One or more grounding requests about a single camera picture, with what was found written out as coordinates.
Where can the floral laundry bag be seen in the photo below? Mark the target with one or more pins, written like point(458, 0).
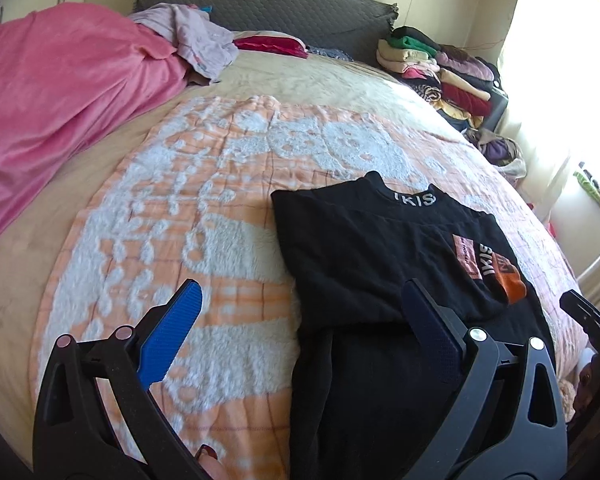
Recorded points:
point(500, 152)

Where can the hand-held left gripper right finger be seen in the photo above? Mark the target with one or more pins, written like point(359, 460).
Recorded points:
point(432, 330)

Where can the red pillow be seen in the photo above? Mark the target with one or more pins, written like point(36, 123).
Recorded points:
point(272, 44)

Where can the lilac garment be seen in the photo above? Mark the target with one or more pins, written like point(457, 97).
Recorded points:
point(200, 40)

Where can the pink blanket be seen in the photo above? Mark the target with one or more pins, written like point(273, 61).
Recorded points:
point(55, 110)

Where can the beige bed cover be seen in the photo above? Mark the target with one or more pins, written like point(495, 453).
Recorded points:
point(290, 85)

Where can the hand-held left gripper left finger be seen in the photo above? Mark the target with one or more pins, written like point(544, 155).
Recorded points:
point(172, 335)

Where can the person's right hand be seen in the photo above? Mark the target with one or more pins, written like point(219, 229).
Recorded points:
point(585, 379)

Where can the stack of folded clothes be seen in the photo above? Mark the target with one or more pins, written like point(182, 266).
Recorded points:
point(440, 75)

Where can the dark floral cloth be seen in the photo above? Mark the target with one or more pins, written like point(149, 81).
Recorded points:
point(330, 54)

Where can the orange and white plush blanket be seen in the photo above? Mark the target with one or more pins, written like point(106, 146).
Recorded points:
point(180, 210)

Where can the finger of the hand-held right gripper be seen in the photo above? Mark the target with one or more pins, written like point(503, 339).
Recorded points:
point(587, 315)

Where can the green windowsill cloth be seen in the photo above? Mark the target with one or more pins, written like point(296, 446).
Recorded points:
point(587, 185)

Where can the black sweater with orange cuffs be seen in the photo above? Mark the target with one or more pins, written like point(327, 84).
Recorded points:
point(355, 240)

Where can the small teal cloth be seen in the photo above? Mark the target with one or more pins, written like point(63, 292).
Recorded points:
point(206, 8)

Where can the grey quilted headboard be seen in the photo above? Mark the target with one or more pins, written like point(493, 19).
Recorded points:
point(305, 15)

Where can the person's left hand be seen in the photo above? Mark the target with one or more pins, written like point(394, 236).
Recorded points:
point(211, 465)

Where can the cream curtain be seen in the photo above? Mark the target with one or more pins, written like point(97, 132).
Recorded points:
point(535, 60)

